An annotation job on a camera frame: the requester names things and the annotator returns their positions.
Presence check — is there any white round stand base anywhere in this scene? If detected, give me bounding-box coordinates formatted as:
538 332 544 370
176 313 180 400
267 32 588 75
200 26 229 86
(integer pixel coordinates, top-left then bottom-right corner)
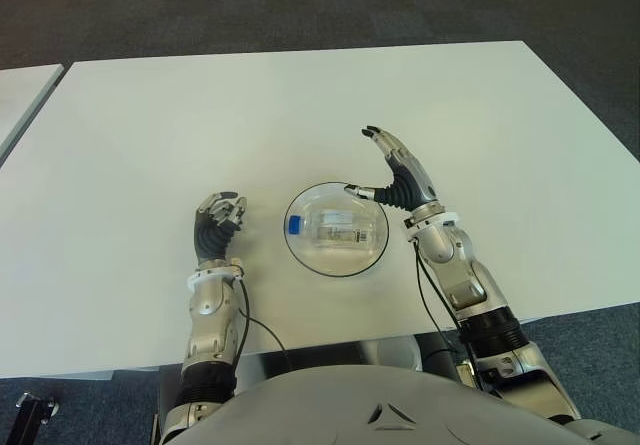
349 337 421 372

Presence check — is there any neighbouring white table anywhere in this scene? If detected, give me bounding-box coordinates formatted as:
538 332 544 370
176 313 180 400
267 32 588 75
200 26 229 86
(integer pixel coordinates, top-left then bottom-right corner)
0 63 66 164

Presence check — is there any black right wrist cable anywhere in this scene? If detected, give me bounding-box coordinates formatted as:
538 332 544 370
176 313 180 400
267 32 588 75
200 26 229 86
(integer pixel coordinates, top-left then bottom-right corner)
412 242 481 381

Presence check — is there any grey robot torso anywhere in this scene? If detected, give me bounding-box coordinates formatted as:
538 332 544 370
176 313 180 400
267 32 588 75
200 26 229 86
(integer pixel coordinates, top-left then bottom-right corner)
164 366 640 445

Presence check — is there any white plate black rim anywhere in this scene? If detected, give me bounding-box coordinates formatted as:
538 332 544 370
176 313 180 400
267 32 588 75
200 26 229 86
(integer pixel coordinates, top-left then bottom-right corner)
283 180 391 279

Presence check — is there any metal bracket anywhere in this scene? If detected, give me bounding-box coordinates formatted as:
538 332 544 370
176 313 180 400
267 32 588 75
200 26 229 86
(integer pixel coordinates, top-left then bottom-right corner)
455 362 479 389

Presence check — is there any black stand frame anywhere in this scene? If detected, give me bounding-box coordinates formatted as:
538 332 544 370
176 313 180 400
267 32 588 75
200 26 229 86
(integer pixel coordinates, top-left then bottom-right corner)
418 333 464 381

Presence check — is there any black caster stand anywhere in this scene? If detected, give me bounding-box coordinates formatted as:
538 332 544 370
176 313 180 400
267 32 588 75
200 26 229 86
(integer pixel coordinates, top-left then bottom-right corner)
13 391 61 445

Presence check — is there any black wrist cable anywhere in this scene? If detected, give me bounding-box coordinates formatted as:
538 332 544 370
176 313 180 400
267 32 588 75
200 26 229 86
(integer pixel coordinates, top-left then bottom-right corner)
232 269 294 372
412 242 481 381

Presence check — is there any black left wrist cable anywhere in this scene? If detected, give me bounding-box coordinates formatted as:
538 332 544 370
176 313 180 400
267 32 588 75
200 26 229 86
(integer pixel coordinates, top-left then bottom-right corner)
232 269 294 372

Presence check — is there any clear water bottle blue cap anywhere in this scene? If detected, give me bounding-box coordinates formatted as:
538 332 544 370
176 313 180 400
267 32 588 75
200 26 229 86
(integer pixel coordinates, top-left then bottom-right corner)
287 207 380 251

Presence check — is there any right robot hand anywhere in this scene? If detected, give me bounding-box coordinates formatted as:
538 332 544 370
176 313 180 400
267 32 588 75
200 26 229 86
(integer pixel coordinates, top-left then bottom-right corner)
343 124 444 214

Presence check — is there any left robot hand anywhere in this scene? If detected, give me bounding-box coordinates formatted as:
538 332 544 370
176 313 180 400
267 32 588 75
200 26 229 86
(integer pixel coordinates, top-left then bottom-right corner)
192 190 250 267

